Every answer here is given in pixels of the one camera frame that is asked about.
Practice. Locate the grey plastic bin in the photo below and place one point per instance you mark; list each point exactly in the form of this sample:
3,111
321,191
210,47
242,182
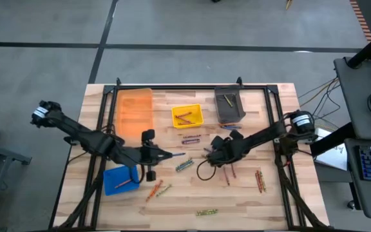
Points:
237,109

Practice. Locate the grey desk top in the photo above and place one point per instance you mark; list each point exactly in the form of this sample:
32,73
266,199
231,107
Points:
353,103
366,199

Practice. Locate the black stand beam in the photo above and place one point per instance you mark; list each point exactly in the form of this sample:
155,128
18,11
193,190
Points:
333,139

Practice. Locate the white paper sheet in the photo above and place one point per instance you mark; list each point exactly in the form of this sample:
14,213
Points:
333,158

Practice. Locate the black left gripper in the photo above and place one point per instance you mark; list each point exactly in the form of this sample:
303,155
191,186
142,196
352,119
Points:
147,154

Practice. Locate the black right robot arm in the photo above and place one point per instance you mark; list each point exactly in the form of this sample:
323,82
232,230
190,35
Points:
269,135

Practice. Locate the blue perforated plastic basket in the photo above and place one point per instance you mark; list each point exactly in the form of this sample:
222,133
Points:
114,190

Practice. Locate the translucent orange plastic bin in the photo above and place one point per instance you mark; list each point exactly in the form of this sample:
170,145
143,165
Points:
134,109

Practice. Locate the black aluminium table frame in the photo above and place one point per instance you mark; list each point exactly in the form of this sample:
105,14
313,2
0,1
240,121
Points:
188,87

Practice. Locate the desk caster wheel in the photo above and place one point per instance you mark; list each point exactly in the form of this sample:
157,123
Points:
352,205

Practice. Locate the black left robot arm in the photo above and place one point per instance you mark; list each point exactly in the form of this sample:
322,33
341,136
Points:
76,132

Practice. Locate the black stand pole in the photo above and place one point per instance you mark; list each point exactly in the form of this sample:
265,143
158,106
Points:
366,51

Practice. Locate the green crayon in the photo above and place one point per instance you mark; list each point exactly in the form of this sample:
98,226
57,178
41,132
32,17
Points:
185,166
262,181
164,190
207,211
228,100

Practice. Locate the yellow perforated plastic basket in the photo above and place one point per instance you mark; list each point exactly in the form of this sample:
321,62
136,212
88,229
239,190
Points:
195,111

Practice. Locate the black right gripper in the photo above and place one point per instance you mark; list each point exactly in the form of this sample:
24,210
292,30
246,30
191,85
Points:
227,151

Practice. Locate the grey metal cart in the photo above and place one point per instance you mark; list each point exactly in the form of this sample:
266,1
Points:
11,157

